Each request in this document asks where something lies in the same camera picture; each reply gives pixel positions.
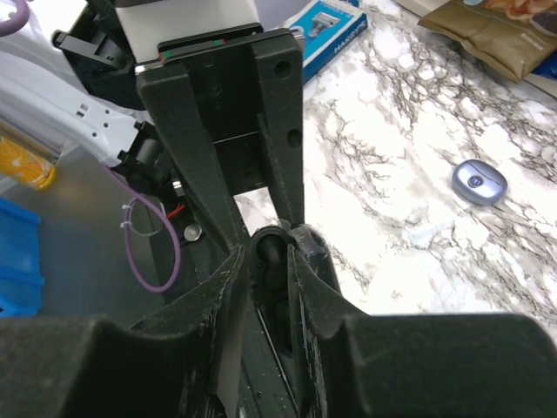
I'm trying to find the blue doritos bag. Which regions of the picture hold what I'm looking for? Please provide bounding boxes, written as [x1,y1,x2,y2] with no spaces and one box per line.
[534,52,557,79]

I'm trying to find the blue-purple earbud charging case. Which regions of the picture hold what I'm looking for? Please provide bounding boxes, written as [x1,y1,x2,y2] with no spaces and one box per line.
[452,159,508,206]

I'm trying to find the blue razor package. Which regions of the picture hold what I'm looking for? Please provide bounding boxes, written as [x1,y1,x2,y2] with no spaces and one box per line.
[283,0,368,84]

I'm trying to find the blue plastic bin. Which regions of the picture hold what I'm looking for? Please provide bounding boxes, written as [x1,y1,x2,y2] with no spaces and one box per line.
[1,199,44,317]

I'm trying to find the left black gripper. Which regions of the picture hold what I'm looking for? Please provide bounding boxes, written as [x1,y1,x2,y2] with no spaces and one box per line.
[136,28,305,252]

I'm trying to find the orange patterned can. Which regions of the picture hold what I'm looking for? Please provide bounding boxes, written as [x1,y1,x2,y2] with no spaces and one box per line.
[1,122,57,191]

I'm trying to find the brown chips bag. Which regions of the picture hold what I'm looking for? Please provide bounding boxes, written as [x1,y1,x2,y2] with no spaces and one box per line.
[417,0,557,84]

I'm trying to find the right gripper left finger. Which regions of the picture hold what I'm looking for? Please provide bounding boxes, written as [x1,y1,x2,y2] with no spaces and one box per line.
[0,243,249,418]

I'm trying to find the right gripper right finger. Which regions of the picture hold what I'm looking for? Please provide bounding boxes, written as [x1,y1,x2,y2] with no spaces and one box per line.
[287,247,556,417]

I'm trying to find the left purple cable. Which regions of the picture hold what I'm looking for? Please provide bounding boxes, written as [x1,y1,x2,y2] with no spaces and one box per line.
[0,0,182,293]

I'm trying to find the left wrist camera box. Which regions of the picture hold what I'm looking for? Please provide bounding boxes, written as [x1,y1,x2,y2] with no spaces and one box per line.
[114,0,259,64]

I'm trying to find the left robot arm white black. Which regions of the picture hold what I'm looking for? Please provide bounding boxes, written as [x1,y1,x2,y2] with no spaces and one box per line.
[1,1,305,249]

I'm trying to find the black earbud charging case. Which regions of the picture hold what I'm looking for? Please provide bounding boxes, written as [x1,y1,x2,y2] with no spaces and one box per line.
[249,221,340,353]

